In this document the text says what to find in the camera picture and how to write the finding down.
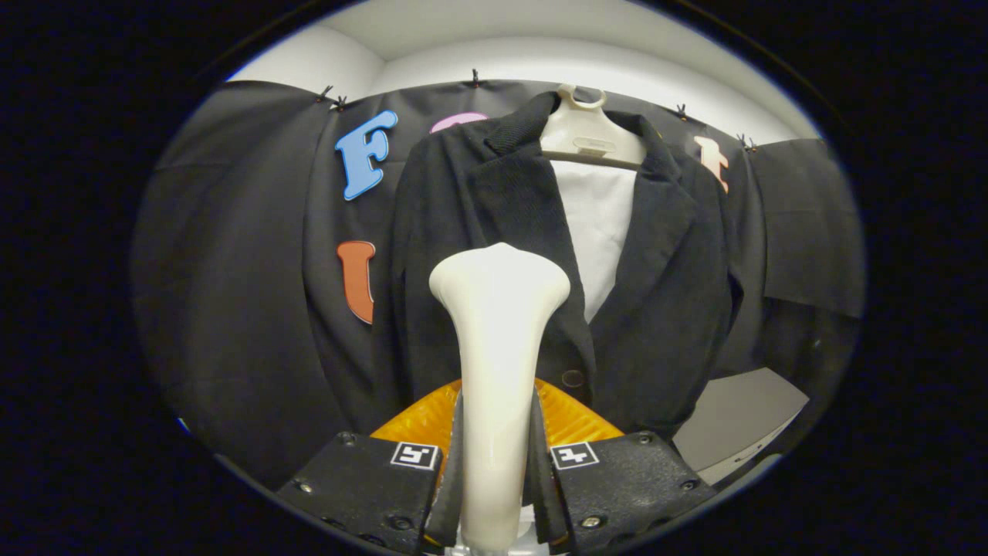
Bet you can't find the row of small black clips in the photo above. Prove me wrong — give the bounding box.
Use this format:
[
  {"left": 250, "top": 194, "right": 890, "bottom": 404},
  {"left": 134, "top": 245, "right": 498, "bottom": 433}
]
[{"left": 316, "top": 68, "right": 756, "bottom": 151}]

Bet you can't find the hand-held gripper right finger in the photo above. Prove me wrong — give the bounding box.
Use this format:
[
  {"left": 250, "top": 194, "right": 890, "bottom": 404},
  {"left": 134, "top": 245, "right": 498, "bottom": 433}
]
[{"left": 531, "top": 378, "right": 719, "bottom": 555}]

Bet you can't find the black backdrop cloth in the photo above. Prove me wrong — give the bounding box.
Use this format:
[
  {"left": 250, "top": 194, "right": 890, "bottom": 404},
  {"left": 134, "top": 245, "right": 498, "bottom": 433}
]
[{"left": 130, "top": 77, "right": 865, "bottom": 491}]

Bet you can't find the white shirt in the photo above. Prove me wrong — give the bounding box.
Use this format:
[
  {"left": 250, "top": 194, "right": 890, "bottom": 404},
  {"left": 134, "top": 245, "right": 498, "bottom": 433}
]
[{"left": 552, "top": 158, "right": 640, "bottom": 324}]

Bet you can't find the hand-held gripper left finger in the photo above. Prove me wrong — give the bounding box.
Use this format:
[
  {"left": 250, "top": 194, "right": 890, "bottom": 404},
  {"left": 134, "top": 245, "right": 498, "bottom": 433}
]
[{"left": 276, "top": 380, "right": 464, "bottom": 555}]

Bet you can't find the black suit jacket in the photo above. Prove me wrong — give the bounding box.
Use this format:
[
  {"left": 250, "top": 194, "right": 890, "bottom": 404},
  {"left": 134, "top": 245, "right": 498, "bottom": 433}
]
[{"left": 390, "top": 91, "right": 742, "bottom": 437}]

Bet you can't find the white plastic hanger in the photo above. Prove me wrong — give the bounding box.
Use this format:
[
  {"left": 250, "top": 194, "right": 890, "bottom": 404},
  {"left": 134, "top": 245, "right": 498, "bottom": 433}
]
[{"left": 539, "top": 83, "right": 648, "bottom": 172}]

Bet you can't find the grey cabinet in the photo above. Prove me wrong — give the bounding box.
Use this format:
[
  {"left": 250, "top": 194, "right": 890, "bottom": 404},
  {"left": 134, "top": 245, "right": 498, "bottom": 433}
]
[{"left": 672, "top": 367, "right": 811, "bottom": 486}]

